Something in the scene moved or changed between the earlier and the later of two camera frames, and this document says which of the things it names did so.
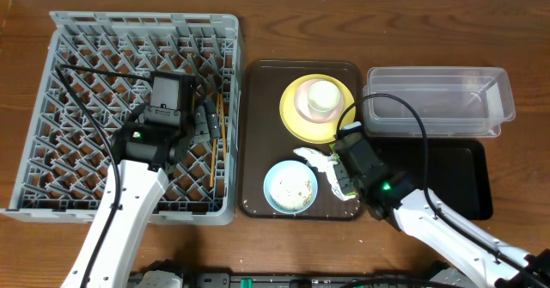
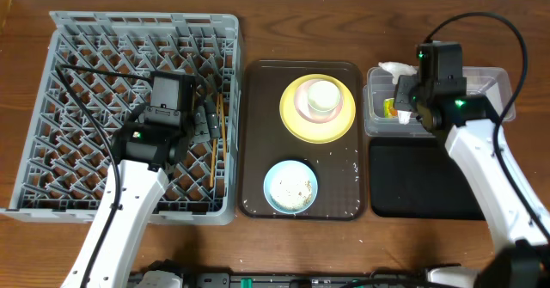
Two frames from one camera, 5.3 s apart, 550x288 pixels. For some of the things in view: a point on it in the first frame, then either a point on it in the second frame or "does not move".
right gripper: (344, 174) to (404, 97)
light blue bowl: (290, 186) does not move
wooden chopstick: (212, 166) does not move
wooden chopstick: (222, 108) does not move
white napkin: (325, 162) to (400, 69)
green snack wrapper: (344, 174) to (388, 107)
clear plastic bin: (452, 101) does not move
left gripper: (203, 122) does not move
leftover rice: (291, 188) does not move
